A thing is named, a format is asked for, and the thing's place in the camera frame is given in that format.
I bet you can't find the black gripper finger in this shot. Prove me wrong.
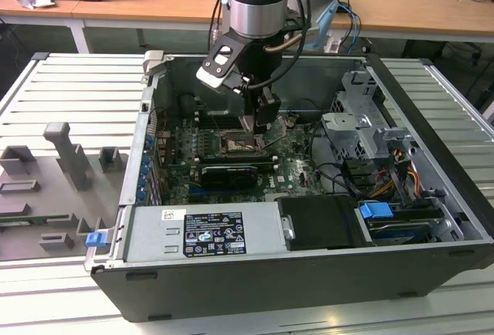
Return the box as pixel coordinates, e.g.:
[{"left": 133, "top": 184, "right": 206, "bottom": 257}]
[
  {"left": 242, "top": 86, "right": 259, "bottom": 119},
  {"left": 253, "top": 86, "right": 282, "bottom": 136}
]

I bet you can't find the metal socket cover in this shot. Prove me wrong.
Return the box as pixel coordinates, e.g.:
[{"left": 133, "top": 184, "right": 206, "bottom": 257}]
[{"left": 264, "top": 117, "right": 289, "bottom": 150}]

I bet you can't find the thin metal locking lever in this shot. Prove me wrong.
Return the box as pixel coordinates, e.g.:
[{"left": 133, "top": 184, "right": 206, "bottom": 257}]
[{"left": 202, "top": 103, "right": 222, "bottom": 136}]

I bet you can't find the CPU socket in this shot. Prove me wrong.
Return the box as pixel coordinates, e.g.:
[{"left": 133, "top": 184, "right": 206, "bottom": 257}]
[{"left": 214, "top": 128, "right": 269, "bottom": 157}]

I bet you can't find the green motherboard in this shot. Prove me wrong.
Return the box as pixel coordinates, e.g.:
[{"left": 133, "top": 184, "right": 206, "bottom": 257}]
[{"left": 152, "top": 113, "right": 340, "bottom": 205}]

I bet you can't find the black graphics card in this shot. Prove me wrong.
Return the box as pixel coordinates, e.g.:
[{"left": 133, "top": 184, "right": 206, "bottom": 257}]
[{"left": 199, "top": 163, "right": 259, "bottom": 190}]

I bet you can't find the silver metal drive cage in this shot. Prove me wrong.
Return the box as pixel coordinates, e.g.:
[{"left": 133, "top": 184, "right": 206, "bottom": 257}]
[{"left": 319, "top": 69, "right": 424, "bottom": 168}]

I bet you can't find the pale blue teach pendant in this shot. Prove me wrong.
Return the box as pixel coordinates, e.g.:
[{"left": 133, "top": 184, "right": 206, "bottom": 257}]
[{"left": 308, "top": 1, "right": 340, "bottom": 51}]

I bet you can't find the gray plastic case latch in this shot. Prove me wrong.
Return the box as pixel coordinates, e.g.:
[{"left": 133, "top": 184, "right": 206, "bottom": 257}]
[{"left": 141, "top": 49, "right": 167, "bottom": 78}]

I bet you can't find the black plastic shroud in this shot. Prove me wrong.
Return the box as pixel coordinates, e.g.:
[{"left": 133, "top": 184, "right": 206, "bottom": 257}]
[{"left": 276, "top": 195, "right": 374, "bottom": 252}]

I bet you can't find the hard disk in blue carrier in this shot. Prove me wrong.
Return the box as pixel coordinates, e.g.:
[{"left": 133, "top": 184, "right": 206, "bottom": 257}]
[{"left": 357, "top": 201, "right": 445, "bottom": 246}]

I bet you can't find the silver power supply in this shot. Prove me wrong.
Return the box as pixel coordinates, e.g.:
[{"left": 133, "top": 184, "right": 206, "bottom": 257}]
[{"left": 122, "top": 200, "right": 291, "bottom": 263}]

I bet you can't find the black PC case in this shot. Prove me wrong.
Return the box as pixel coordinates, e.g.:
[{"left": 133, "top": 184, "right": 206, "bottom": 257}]
[{"left": 83, "top": 49, "right": 494, "bottom": 323}]

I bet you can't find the blue plastic case latch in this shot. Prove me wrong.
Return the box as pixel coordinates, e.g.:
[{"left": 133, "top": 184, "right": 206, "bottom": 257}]
[{"left": 85, "top": 231, "right": 107, "bottom": 249}]

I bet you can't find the gray parts rack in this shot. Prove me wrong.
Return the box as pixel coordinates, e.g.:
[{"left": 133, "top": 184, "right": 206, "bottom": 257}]
[{"left": 0, "top": 121, "right": 131, "bottom": 262}]

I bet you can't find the green RAM stick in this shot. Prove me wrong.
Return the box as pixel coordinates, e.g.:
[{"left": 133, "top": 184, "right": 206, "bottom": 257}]
[{"left": 0, "top": 215, "right": 73, "bottom": 225}]

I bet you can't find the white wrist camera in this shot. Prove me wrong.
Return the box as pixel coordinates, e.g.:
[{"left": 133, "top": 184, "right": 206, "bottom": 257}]
[{"left": 195, "top": 29, "right": 248, "bottom": 93}]

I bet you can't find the blue cable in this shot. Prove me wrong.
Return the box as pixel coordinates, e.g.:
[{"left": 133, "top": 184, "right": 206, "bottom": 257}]
[{"left": 333, "top": 1, "right": 362, "bottom": 52}]

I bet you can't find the thick black cable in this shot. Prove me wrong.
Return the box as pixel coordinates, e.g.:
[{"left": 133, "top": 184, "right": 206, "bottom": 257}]
[{"left": 314, "top": 161, "right": 364, "bottom": 201}]

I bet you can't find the coloured power wire bundle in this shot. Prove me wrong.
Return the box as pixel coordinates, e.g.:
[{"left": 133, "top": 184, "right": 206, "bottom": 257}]
[{"left": 372, "top": 168, "right": 421, "bottom": 197}]

